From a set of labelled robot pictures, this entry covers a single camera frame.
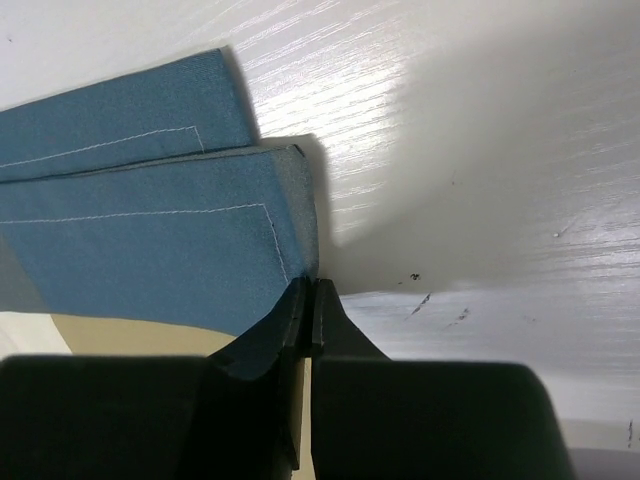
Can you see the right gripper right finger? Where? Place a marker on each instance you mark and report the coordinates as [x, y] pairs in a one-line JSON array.
[[373, 417]]

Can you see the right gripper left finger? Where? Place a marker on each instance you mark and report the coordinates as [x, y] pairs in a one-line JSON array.
[[233, 414]]

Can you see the blue tan white placemat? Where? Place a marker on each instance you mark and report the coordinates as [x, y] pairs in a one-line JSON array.
[[147, 198]]

